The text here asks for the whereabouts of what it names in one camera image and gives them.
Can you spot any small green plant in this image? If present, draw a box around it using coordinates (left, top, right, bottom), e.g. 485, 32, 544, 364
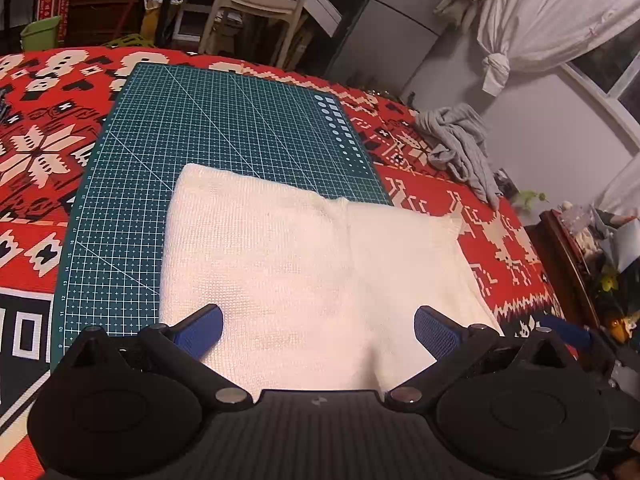
514, 189, 549, 212

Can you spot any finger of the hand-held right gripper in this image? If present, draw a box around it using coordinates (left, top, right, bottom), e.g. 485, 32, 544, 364
541, 315, 594, 357

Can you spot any knotted white curtain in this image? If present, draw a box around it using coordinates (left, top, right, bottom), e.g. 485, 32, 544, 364
474, 0, 640, 97

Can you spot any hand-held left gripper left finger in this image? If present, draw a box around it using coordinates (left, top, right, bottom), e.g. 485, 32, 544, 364
52, 304, 253, 413

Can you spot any grey refrigerator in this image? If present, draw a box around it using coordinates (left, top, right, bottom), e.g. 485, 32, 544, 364
324, 0, 447, 92

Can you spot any wooden drawer cabinet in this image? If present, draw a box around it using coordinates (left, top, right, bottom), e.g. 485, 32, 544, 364
64, 0, 157, 47

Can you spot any window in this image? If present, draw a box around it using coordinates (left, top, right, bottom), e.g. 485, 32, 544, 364
559, 24, 640, 157

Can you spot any red patterned blanket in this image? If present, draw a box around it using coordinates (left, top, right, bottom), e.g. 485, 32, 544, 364
0, 46, 568, 453

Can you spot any red and white carton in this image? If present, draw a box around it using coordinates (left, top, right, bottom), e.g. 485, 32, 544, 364
36, 0, 72, 44

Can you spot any white cardboard box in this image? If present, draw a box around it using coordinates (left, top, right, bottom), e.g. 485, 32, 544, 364
304, 0, 344, 39

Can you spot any yellow plush toy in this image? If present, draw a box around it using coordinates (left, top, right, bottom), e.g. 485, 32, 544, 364
606, 309, 640, 344

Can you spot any white knit vest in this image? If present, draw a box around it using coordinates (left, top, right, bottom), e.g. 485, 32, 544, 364
159, 162, 504, 394

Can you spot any grey garment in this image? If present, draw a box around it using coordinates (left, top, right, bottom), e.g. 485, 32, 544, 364
413, 104, 502, 212

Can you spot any long white curtain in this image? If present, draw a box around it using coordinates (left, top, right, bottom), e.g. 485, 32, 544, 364
591, 154, 640, 222

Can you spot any beige chair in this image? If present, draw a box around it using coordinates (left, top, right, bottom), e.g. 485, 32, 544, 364
199, 0, 327, 69

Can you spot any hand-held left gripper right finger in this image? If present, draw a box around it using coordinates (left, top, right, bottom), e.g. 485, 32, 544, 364
385, 304, 585, 412

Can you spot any wooden nightstand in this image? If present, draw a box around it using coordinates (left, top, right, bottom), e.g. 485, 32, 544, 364
524, 209, 602, 332

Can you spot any green waste bin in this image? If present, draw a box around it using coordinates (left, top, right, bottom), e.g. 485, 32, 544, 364
19, 14, 63, 53

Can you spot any green cutting mat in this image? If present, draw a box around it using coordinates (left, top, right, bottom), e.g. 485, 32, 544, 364
56, 62, 394, 363

